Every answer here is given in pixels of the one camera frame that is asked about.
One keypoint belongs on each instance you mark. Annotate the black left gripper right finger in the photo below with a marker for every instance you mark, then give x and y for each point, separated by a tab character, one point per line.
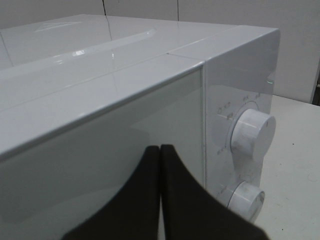
190	212

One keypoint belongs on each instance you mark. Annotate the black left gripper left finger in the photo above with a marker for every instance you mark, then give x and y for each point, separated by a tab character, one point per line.
133	213

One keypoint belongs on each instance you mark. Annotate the white timer knob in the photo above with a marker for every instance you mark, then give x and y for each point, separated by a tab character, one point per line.
247	201

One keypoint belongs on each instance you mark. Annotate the white power knob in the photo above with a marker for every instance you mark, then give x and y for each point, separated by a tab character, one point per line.
253	134

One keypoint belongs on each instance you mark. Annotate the white microwave door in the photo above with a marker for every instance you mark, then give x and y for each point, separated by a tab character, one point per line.
65	155

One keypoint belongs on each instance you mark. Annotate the white microwave oven body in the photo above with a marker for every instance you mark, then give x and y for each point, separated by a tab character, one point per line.
239	64

